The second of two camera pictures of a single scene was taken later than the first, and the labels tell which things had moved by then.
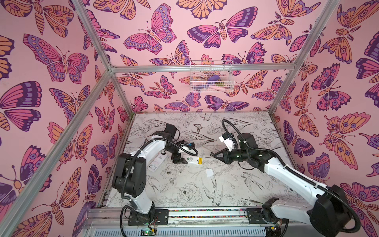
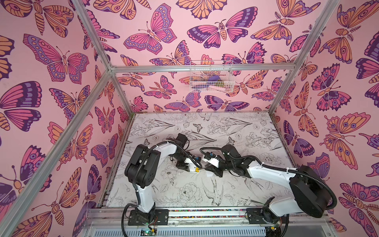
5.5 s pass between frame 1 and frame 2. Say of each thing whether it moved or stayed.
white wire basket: stayed
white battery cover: stayed
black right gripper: moved
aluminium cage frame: stayed
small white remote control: moved
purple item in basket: stayed
